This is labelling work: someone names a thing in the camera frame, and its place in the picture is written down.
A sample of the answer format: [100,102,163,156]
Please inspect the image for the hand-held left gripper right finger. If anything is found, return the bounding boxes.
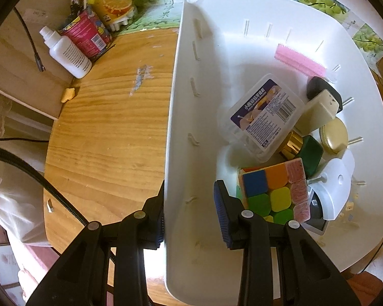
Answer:
[213,180,361,306]

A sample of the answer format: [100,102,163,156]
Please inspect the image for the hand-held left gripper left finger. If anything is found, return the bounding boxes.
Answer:
[26,180,165,306]

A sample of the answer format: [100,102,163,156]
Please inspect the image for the multicoloured puzzle cube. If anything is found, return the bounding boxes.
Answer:
[238,158,311,227]

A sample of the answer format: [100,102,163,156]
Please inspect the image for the dark green small object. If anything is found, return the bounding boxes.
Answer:
[298,135,324,181]

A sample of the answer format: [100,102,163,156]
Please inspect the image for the clear plastic box with label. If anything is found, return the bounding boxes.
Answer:
[222,74,307,163]

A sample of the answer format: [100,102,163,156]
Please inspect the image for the white plastic device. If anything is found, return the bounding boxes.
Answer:
[309,148,356,221]

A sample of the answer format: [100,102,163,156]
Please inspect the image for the round gold tin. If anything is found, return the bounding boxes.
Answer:
[319,117,350,152]

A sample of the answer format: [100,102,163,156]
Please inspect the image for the white plastic basket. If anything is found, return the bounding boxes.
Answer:
[162,0,383,305]

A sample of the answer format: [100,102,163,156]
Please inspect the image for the gold capped bottle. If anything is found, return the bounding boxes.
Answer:
[279,131,304,160]

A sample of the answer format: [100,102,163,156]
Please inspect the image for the white cloth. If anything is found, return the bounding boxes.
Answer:
[0,166,52,249]

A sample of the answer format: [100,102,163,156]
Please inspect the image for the cream plastic charger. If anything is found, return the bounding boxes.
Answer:
[295,89,339,136]

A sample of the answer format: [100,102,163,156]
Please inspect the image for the pink hair roller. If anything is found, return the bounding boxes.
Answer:
[274,43,329,77]

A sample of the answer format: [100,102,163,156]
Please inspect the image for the white plastic bottle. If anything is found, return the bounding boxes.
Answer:
[39,26,93,79]

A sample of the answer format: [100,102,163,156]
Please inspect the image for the pink patterned can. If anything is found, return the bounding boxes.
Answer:
[57,6,113,61]

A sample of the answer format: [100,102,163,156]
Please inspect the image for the grape print flattened carton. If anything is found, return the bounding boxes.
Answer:
[110,0,383,72]

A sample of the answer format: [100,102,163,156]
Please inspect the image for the orange juice carton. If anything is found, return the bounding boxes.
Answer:
[88,0,138,32]

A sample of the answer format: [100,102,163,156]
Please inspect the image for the black braided cable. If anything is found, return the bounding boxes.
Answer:
[0,143,117,262]

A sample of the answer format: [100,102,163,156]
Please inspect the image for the thin black cable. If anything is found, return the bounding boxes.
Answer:
[0,135,49,143]

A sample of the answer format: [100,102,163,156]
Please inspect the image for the grey cable with plug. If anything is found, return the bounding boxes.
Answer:
[13,6,47,72]

